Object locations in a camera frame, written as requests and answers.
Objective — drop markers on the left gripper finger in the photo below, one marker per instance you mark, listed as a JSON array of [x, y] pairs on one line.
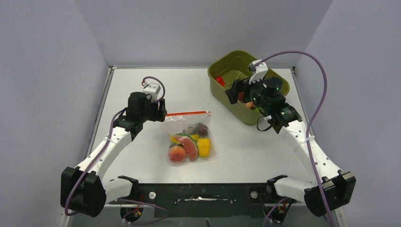
[[161, 104], [161, 115]]

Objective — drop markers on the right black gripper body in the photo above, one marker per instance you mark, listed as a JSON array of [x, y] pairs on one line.
[[256, 93]]

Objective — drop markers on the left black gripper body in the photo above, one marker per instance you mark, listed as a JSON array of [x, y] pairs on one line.
[[152, 110]]

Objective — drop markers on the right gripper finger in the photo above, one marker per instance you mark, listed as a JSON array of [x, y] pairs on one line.
[[248, 92], [233, 92]]

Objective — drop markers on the olive green plastic bin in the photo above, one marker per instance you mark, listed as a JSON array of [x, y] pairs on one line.
[[234, 66]]

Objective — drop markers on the yellow banana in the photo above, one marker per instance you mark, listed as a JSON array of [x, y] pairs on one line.
[[176, 139]]

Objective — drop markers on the clear zip bag orange zipper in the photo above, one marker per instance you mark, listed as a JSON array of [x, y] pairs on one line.
[[176, 122]]

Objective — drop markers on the peach fruit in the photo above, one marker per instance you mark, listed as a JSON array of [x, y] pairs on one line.
[[176, 154]]

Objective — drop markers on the watermelon slice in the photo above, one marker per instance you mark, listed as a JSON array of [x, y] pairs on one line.
[[190, 146]]

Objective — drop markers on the dark purple plum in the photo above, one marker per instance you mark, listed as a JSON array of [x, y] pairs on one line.
[[201, 130]]

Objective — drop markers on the yellow bell pepper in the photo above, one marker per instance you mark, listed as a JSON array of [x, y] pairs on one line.
[[204, 147]]

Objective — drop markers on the grey fish toy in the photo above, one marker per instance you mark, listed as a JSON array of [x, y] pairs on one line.
[[189, 130]]

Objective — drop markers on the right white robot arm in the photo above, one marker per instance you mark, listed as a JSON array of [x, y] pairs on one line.
[[329, 187]]

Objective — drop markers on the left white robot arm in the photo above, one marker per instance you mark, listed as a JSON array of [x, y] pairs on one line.
[[82, 187]]

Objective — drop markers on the small pink peach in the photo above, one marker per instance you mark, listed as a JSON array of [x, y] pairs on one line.
[[249, 105]]

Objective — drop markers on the red chili pepper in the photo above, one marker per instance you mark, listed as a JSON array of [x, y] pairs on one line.
[[220, 81]]

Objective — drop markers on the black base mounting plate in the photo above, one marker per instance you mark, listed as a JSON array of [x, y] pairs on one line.
[[202, 200]]

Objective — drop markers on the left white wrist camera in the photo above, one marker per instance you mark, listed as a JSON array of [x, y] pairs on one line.
[[151, 90]]

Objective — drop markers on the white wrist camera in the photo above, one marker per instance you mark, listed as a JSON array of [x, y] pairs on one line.
[[259, 69], [151, 90]]

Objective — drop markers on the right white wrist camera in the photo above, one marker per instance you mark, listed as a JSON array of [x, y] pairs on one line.
[[259, 69]]

